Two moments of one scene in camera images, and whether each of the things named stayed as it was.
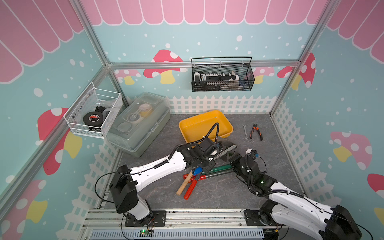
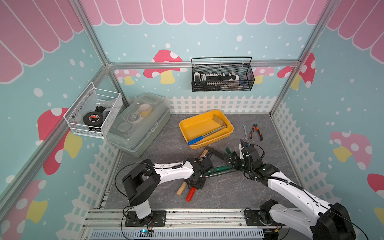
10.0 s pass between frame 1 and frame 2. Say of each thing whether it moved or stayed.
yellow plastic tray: stayed
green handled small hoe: stayed
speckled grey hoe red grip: stayed
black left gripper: moved
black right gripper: moved
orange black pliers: stayed
